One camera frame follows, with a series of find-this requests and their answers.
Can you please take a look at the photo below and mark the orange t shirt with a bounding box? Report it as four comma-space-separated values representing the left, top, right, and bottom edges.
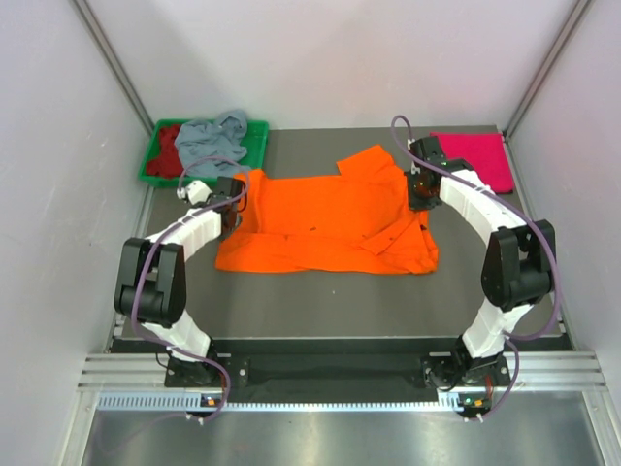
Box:
215, 145, 440, 275

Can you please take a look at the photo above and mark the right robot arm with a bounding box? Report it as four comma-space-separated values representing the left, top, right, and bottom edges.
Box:
406, 136, 555, 391

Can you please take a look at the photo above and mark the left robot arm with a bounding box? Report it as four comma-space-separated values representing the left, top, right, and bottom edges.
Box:
114, 177, 247, 386

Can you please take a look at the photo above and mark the grey-blue t shirt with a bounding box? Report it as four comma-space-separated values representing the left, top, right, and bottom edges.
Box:
175, 110, 251, 179

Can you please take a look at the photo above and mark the green plastic bin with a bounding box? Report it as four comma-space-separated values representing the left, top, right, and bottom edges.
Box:
138, 118, 269, 188

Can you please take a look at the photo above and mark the dark red t shirt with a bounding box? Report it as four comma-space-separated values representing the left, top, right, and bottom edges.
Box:
146, 124, 183, 180

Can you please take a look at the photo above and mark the folded pink t shirt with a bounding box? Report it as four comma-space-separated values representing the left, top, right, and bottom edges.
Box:
431, 132, 514, 194

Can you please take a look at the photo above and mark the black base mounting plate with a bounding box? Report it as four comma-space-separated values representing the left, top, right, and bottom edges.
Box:
163, 337, 510, 392

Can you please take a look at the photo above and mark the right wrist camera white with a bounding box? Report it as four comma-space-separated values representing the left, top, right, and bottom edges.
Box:
407, 138, 420, 175

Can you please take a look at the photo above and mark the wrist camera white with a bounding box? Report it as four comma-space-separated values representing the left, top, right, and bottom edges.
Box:
176, 180, 212, 206
407, 138, 420, 175

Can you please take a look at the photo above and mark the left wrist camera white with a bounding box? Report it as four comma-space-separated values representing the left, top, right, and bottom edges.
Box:
176, 180, 212, 206

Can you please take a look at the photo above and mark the aluminium corner post left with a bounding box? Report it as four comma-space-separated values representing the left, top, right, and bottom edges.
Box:
69, 0, 154, 134

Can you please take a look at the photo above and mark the aluminium corner post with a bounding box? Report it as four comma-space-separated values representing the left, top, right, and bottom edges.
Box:
69, 0, 154, 134
502, 0, 594, 139

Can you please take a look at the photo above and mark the aluminium front rail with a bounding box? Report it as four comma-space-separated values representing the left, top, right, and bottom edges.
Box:
78, 350, 605, 391

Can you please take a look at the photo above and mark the slotted cable duct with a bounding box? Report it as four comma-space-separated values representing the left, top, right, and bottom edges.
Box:
97, 391, 484, 414

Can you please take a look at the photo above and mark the aluminium corner post right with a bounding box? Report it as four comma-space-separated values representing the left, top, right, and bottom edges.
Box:
502, 0, 594, 139

